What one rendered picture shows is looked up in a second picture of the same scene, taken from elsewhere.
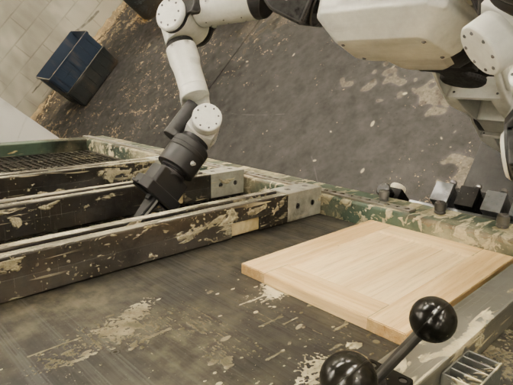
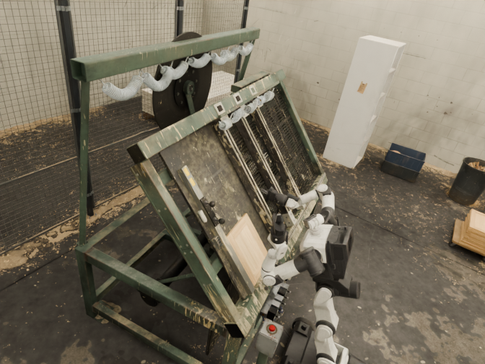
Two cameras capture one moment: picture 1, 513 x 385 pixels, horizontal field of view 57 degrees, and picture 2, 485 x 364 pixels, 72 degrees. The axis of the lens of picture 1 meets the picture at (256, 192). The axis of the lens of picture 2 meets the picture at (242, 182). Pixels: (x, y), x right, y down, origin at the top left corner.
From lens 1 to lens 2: 1.70 m
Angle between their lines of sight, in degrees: 33
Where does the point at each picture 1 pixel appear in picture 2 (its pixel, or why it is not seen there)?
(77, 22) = (440, 155)
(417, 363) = (219, 231)
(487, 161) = not seen: hidden behind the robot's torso
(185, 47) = (314, 194)
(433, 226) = not seen: hidden behind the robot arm
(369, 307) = (233, 234)
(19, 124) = (356, 142)
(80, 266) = (242, 177)
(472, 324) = (228, 248)
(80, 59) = (406, 162)
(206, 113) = (292, 202)
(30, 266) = (239, 167)
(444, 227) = not seen: hidden behind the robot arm
